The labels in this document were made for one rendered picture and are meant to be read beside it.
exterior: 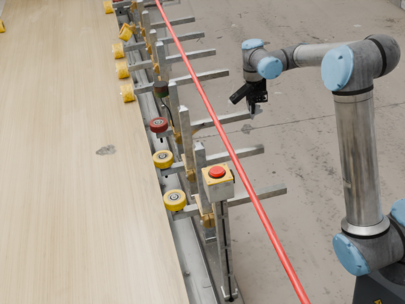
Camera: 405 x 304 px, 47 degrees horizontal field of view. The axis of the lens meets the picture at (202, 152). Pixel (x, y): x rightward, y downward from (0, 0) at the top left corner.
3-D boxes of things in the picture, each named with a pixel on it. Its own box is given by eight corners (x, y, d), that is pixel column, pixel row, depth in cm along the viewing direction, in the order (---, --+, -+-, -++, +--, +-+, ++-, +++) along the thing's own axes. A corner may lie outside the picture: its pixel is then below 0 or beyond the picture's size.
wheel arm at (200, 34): (203, 35, 269) (202, 29, 267) (205, 37, 266) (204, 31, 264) (117, 51, 262) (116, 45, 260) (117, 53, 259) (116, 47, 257)
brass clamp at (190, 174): (194, 160, 196) (193, 151, 193) (202, 180, 185) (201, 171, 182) (180, 164, 195) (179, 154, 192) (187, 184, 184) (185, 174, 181)
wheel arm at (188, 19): (194, 20, 288) (193, 15, 286) (194, 22, 286) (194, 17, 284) (135, 31, 283) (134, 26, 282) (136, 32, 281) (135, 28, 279)
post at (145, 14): (161, 88, 277) (147, 8, 249) (161, 90, 275) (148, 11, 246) (155, 89, 277) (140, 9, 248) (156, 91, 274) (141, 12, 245)
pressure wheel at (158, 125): (169, 135, 215) (165, 114, 208) (172, 145, 208) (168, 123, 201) (152, 139, 214) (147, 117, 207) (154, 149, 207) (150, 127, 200)
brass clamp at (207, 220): (210, 201, 177) (208, 191, 174) (219, 226, 166) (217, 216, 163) (194, 205, 176) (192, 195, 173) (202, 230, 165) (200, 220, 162)
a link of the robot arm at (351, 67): (405, 269, 152) (390, 38, 126) (359, 289, 148) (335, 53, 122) (374, 248, 166) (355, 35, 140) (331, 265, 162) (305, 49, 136)
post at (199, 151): (214, 241, 179) (202, 140, 151) (216, 248, 177) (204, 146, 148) (205, 243, 179) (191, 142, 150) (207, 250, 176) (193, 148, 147)
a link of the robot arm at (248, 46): (247, 47, 187) (237, 39, 195) (248, 75, 195) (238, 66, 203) (268, 42, 190) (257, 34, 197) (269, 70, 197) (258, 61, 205)
